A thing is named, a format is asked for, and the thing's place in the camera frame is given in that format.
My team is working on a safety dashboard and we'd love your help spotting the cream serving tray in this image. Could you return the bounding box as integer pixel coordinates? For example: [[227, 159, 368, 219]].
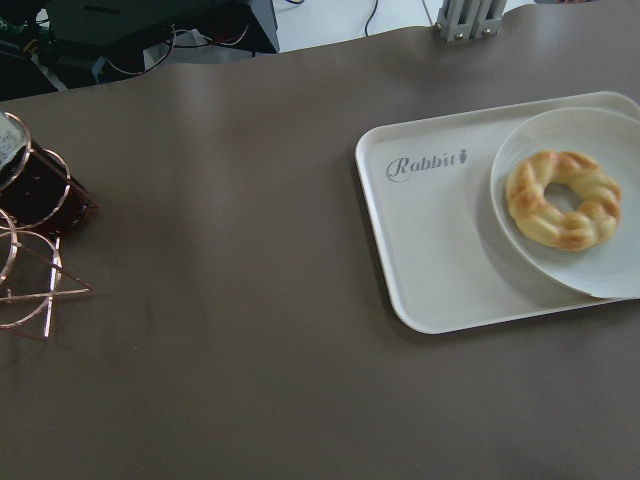
[[355, 92, 639, 334]]

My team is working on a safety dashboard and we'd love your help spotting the glazed braided donut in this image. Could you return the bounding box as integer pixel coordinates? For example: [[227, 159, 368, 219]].
[[505, 150, 621, 252]]

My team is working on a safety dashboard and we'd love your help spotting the white round plate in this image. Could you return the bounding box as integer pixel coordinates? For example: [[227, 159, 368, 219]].
[[490, 107, 639, 299]]

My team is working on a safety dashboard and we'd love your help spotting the copper wire bottle rack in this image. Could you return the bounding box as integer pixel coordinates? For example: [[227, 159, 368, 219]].
[[0, 112, 100, 342]]

